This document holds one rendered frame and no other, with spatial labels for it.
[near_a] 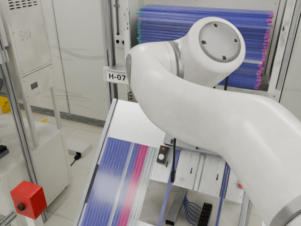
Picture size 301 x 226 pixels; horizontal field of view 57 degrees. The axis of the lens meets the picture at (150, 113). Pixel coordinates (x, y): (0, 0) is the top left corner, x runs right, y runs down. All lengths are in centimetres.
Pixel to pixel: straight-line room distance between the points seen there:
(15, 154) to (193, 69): 192
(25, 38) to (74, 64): 147
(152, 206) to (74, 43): 219
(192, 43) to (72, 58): 304
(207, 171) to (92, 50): 227
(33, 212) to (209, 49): 141
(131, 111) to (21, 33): 93
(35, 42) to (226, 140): 183
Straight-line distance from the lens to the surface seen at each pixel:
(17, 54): 194
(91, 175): 134
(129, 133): 132
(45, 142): 226
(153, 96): 33
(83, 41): 322
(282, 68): 116
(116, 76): 132
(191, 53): 37
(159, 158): 120
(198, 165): 122
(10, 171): 209
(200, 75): 39
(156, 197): 168
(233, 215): 165
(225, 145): 31
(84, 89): 343
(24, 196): 159
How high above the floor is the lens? 181
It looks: 28 degrees down
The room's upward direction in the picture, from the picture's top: straight up
